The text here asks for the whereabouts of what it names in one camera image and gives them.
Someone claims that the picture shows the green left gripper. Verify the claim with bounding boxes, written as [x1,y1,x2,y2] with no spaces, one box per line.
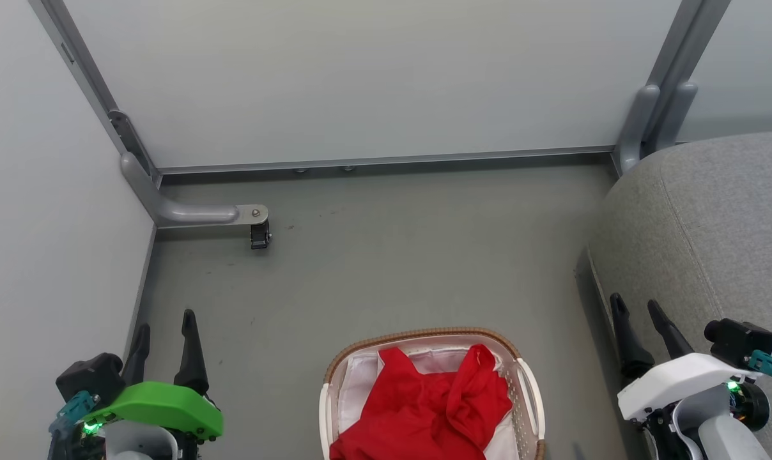
[81,309,224,443]

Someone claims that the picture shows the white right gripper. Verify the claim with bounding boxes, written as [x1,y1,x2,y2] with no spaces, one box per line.
[610,293,764,423]

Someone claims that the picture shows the red cloth garment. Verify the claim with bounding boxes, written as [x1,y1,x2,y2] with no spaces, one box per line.
[329,344,514,460]

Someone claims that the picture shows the grey fabric sofa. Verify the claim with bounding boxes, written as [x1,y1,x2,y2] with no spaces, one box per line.
[586,130,772,460]

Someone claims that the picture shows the white laundry basket brown rim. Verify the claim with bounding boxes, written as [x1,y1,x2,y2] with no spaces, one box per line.
[319,327,546,460]

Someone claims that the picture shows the grey partition bottom rail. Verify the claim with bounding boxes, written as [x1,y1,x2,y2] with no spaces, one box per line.
[124,224,161,360]
[157,146,617,176]

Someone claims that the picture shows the teal left camera cable plug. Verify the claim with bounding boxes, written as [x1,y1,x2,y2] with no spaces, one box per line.
[49,392,100,436]

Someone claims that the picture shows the grey partition corner post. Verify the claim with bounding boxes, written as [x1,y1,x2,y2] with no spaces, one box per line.
[28,0,164,187]
[642,0,733,155]

